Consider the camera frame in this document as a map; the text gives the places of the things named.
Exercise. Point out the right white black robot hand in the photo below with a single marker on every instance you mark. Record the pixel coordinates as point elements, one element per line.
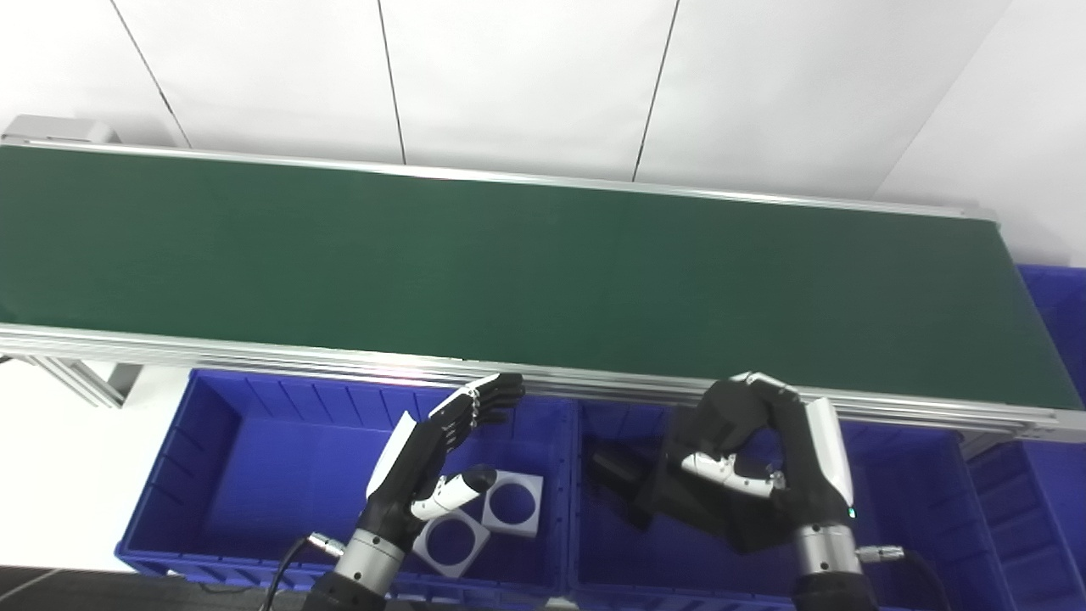
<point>814,475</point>

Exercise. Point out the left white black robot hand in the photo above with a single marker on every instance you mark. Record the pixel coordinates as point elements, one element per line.
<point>407,475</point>

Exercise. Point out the black cylinder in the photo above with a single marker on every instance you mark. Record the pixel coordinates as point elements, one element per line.
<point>730,518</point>
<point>615,471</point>

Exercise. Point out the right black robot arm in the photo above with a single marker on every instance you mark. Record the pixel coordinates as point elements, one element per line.
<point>827,560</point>

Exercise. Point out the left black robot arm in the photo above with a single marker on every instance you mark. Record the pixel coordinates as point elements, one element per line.
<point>361,564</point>

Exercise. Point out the blue bin with black parts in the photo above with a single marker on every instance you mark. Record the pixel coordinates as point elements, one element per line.
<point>916,509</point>

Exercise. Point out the green conveyor belt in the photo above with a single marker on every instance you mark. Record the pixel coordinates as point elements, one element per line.
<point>339,361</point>
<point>509,271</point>

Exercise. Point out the blue bin with white parts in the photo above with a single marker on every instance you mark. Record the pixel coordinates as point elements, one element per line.
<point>271,484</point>

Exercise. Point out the empty blue bin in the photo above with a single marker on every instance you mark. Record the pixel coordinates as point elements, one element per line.
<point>1052,492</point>

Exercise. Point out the aluminium conveyor support leg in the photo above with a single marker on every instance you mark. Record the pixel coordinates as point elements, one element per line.
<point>76,382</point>

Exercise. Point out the grey conveyor end housing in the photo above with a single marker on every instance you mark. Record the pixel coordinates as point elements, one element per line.
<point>55,129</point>

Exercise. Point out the white square plate with hole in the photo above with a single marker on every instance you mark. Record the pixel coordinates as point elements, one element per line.
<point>428,556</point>
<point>530,488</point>

